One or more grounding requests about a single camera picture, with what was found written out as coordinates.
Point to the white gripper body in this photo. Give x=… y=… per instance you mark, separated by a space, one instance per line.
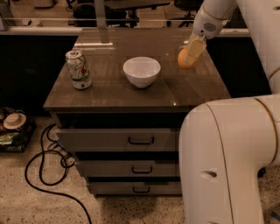
x=206 y=25

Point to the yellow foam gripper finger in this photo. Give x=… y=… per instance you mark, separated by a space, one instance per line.
x=195 y=47

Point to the orange fruit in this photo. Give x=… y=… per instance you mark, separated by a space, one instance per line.
x=186 y=61

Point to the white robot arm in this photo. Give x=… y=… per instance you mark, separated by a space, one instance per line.
x=224 y=144

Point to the white ceramic bowl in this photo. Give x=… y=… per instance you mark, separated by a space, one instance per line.
x=141 y=71

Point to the black office chair background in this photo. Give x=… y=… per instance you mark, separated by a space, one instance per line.
x=189 y=10

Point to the grey drawer cabinet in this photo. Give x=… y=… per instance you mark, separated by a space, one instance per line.
x=112 y=102

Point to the green white soda can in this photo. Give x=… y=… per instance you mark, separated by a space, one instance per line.
x=77 y=67

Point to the black chair base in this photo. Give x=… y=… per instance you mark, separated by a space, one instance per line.
x=261 y=172

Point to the top grey drawer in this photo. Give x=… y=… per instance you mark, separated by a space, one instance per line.
x=87 y=140

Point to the grey drawer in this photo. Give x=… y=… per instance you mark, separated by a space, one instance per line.
x=128 y=168
x=134 y=188
x=87 y=140

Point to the middle grey drawer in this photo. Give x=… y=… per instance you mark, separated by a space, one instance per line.
x=128 y=168

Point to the bottom grey drawer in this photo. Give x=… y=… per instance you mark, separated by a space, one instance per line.
x=134 y=188

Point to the dark patterned box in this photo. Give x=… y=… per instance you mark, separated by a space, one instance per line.
x=15 y=140

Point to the beige hat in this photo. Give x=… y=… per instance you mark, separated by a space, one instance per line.
x=14 y=121

